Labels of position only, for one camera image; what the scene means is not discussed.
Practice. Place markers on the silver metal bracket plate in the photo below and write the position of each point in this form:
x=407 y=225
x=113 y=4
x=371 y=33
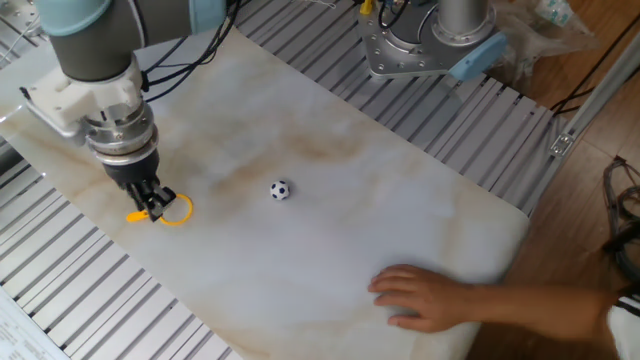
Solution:
x=17 y=12

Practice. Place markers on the person's bare hand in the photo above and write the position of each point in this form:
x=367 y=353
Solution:
x=425 y=300

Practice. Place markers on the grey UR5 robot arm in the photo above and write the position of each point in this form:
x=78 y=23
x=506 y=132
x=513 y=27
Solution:
x=100 y=50

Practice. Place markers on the printed paper sheet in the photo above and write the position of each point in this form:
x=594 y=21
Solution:
x=22 y=335

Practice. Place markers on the silver robot mounting plate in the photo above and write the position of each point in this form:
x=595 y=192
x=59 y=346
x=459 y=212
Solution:
x=400 y=60

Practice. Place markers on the yellow connector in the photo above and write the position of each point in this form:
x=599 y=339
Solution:
x=366 y=6

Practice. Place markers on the striped shirt sleeve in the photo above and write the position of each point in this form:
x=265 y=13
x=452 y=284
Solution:
x=627 y=330

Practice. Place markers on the clear plastic bag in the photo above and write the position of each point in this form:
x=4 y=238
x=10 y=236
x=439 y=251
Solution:
x=540 y=45

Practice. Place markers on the small soccer ball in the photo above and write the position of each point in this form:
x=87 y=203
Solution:
x=280 y=190

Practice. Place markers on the marble pattern board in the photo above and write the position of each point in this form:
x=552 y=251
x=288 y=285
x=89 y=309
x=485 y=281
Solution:
x=325 y=260

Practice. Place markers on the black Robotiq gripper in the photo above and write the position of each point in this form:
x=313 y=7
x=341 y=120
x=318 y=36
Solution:
x=132 y=170

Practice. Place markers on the aluminium frame bar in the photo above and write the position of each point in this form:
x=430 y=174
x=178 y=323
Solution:
x=585 y=115

